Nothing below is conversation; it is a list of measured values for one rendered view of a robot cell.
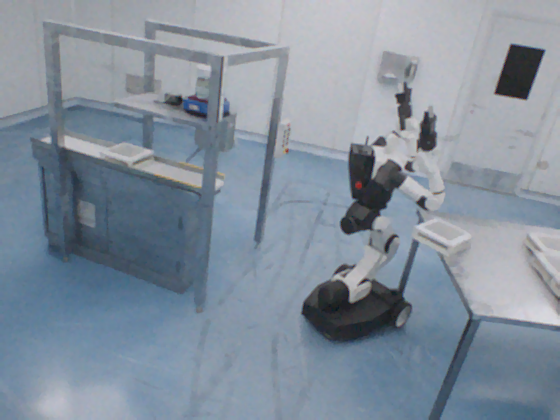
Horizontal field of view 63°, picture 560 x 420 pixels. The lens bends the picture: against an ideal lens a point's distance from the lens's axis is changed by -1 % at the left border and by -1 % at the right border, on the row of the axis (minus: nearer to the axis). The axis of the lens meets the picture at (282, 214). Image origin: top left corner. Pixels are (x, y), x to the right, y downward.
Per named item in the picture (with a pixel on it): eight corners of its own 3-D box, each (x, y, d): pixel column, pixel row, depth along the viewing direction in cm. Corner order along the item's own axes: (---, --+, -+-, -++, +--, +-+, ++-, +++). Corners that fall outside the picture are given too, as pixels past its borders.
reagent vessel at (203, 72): (225, 97, 274) (228, 65, 266) (212, 101, 261) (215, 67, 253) (202, 92, 278) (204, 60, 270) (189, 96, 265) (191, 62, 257)
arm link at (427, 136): (414, 125, 223) (414, 146, 230) (434, 128, 218) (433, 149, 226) (423, 112, 230) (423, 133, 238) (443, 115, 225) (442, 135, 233)
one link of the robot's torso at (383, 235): (392, 258, 313) (370, 231, 277) (371, 246, 324) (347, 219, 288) (404, 240, 315) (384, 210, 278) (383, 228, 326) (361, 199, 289)
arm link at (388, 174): (395, 193, 246) (375, 177, 246) (392, 193, 254) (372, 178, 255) (409, 175, 245) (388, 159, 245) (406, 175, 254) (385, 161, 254)
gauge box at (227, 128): (233, 148, 293) (236, 117, 284) (225, 152, 284) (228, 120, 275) (202, 140, 298) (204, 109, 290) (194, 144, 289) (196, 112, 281)
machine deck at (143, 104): (236, 118, 284) (236, 112, 283) (205, 131, 252) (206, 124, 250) (150, 98, 301) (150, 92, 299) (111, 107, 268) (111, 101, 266)
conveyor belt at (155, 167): (223, 188, 300) (224, 180, 298) (204, 201, 278) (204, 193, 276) (58, 140, 335) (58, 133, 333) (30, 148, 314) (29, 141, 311)
